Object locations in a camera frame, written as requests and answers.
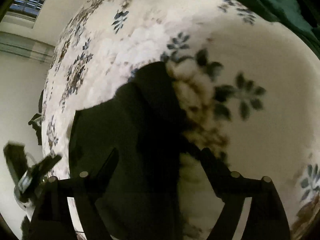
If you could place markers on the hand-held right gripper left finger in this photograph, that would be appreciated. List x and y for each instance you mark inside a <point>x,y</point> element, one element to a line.
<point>106,170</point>

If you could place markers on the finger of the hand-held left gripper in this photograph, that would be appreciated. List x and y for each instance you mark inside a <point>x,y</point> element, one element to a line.
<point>15,158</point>
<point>47,163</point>

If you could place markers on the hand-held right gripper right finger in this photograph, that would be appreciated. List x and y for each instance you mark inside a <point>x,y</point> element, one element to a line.
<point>211,166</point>

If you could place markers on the dark striped sweater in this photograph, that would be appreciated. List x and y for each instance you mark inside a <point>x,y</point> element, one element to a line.
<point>140,130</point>

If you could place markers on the green curtain with striped band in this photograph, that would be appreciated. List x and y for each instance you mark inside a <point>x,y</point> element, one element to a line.
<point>22,46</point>

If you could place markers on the floral bed sheet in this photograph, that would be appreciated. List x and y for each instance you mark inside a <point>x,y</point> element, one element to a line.
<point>250,55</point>

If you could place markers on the dark green plush blanket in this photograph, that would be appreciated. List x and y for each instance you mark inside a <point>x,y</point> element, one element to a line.
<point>275,0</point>

